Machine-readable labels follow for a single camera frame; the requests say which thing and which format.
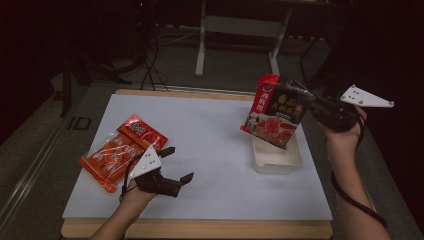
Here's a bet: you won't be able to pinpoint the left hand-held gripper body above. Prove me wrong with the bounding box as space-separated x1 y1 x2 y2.
128 145 183 198

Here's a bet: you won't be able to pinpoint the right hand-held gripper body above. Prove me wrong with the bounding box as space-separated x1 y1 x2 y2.
311 84 395 133

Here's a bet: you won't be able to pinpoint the small orange sauce packet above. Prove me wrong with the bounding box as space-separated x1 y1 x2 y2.
116 113 169 153

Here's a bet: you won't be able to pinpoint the red and black soup packet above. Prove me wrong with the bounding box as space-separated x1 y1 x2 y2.
239 73 316 150

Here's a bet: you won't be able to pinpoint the large clear orange packet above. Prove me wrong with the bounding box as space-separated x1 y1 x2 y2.
78 132 148 194

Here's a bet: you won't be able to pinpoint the white plastic container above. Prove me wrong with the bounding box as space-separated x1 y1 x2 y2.
251 128 303 175

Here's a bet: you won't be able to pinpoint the person's right hand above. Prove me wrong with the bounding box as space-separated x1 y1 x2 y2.
319 108 368 151

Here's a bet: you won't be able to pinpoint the person's left hand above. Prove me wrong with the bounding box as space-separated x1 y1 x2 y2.
122 181 158 209

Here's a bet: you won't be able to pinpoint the black metal stand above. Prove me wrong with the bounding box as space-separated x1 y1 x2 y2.
59 49 134 118
286 33 351 101

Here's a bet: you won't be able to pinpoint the white table sheet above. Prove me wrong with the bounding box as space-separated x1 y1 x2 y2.
62 93 333 221

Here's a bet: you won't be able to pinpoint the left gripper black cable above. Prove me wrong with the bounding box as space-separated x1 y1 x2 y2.
119 154 143 203

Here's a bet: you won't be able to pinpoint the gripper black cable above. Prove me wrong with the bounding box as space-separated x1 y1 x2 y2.
330 108 389 229
119 154 143 203

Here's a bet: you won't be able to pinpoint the black floor cables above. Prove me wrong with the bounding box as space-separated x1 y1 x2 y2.
139 26 201 91

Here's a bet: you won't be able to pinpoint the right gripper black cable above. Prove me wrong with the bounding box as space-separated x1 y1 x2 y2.
330 108 389 229

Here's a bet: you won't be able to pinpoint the white metal desk frame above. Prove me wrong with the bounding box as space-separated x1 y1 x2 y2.
194 0 294 79

